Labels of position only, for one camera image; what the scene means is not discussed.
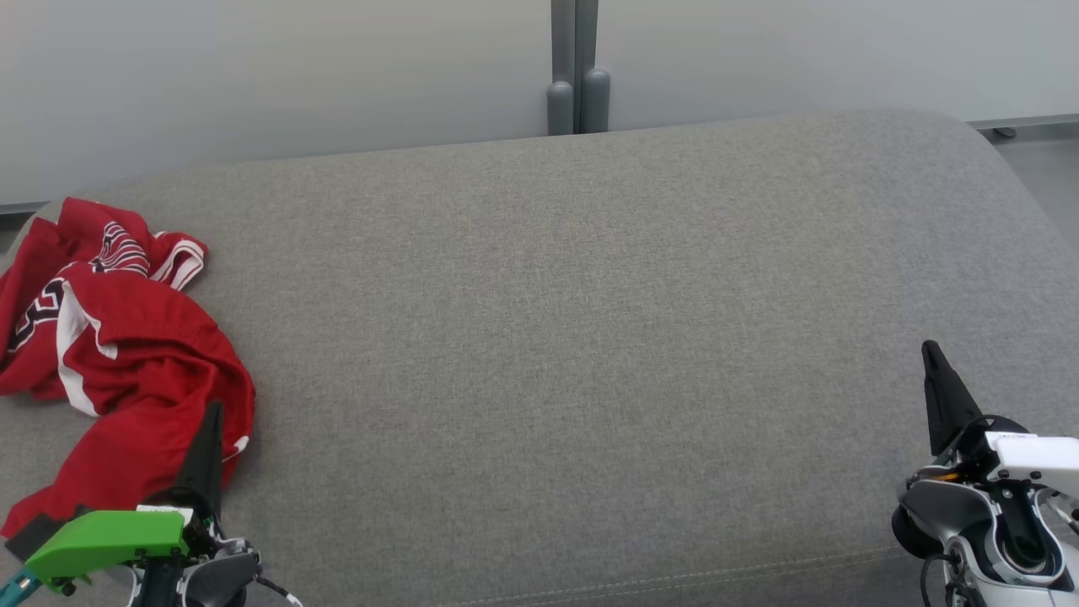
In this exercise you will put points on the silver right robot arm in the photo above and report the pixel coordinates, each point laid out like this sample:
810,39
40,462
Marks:
952,506

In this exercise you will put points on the grey fabric sofa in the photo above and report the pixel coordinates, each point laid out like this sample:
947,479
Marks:
556,354

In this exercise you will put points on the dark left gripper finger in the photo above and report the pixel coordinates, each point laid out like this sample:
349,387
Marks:
206,459

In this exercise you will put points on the red jersey with white sleeves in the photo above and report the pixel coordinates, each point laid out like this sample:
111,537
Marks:
126,244

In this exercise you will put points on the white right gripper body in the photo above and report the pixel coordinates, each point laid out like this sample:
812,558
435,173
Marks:
1037,455

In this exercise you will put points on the red shorts with white stripe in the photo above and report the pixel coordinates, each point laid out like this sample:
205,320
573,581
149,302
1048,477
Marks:
160,371

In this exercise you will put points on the grey baseboard rail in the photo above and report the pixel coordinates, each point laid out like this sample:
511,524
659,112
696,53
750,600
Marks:
1028,121
21,208

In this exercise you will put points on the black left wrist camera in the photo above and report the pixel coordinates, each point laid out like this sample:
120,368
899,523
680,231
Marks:
38,531

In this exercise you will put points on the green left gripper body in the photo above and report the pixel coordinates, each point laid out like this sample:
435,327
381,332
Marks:
110,539

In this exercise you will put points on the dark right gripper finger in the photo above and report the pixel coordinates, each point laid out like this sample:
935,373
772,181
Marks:
944,396

